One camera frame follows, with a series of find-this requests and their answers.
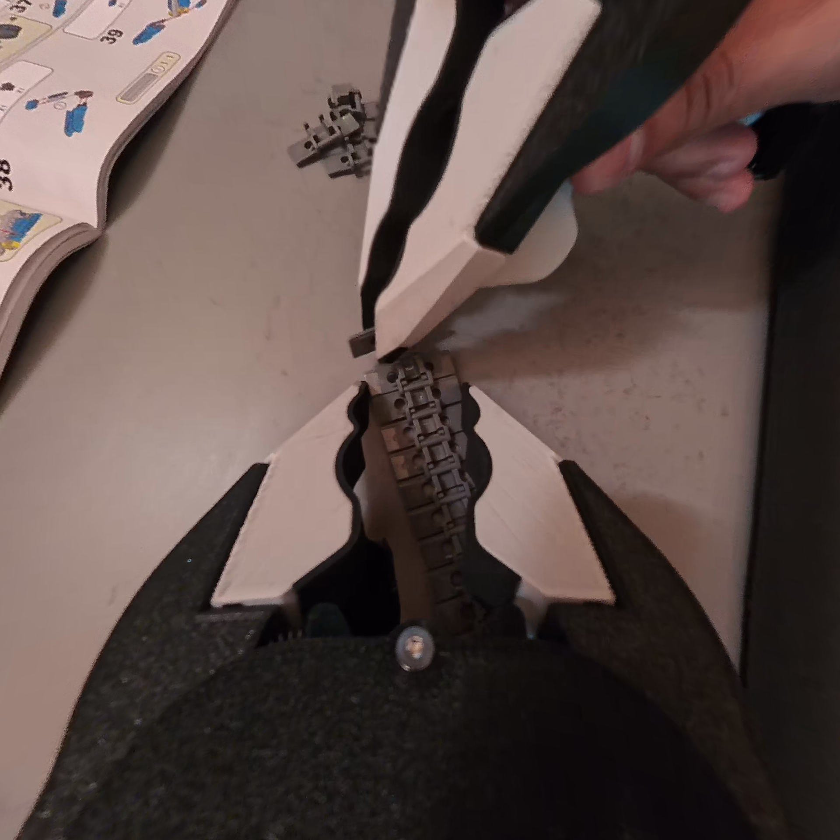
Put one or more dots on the instruction booklet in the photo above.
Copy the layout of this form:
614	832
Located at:
65	98

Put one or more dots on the grey desk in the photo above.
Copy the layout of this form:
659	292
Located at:
197	328

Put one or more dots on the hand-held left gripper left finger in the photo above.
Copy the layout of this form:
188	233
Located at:
295	525

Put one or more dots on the pile of grey track links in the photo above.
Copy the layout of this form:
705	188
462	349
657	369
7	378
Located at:
334	141

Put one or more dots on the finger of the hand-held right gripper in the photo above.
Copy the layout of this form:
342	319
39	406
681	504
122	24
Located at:
512	118
413	79

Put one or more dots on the single grey track link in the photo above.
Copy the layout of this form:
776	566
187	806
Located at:
364	342

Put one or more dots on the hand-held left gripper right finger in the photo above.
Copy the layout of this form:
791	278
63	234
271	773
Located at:
538	525

